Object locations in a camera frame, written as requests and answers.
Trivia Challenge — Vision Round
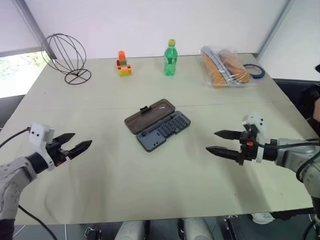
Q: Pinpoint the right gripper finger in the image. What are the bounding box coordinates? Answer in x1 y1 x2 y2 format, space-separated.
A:
205 146 241 163
213 129 242 142

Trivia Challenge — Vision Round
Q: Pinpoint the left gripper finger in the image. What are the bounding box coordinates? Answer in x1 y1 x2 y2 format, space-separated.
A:
66 139 93 161
53 132 76 151

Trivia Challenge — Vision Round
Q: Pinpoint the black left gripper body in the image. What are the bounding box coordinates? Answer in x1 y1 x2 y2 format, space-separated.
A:
46 140 70 168

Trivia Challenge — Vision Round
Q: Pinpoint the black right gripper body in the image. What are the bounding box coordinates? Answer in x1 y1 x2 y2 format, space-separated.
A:
237 131 259 167

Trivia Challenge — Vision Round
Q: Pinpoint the grey tool case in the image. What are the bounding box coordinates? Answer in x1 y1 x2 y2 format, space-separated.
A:
124 98 192 153

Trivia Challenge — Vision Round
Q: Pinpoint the clear bag of bread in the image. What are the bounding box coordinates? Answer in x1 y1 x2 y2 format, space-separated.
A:
200 45 252 89

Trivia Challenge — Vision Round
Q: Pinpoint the blue tape roll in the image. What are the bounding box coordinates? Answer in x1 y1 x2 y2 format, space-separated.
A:
242 63 266 80

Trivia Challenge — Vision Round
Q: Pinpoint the white shoe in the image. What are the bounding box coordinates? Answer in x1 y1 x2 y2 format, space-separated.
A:
250 212 276 225

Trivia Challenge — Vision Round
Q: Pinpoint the dark furniture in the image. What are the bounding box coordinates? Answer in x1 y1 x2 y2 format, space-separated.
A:
271 78 320 126

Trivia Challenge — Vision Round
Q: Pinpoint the grey rounded shape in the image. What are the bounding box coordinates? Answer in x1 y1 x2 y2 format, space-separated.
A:
183 217 214 240
116 220 146 240

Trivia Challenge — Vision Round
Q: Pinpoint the colourful toy brick stack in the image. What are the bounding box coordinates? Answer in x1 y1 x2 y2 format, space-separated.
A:
115 50 134 77

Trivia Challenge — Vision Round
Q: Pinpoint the green plastic bottle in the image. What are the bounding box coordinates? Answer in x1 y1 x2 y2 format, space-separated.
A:
163 38 179 77

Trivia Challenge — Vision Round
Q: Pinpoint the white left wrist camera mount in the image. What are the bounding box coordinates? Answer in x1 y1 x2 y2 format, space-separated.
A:
28 122 56 172

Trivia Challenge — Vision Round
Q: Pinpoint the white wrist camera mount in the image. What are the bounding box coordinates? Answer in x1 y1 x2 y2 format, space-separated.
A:
241 113 267 163
28 122 56 172

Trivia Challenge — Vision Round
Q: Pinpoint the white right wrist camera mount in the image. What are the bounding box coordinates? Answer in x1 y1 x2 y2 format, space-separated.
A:
241 113 267 163

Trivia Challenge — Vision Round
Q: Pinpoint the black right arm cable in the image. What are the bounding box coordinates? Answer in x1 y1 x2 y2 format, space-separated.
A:
257 138 320 182

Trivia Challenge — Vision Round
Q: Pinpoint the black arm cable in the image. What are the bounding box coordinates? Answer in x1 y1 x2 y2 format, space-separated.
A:
257 138 320 182
0 127 32 149

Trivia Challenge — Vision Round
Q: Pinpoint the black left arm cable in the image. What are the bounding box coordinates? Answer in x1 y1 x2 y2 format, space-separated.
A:
0 127 32 149

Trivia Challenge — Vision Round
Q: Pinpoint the black wire sphere stand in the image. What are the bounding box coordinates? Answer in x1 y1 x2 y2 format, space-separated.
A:
40 32 93 85

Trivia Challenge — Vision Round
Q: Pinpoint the thin black cable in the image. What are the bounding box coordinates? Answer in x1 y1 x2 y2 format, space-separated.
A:
17 204 59 240

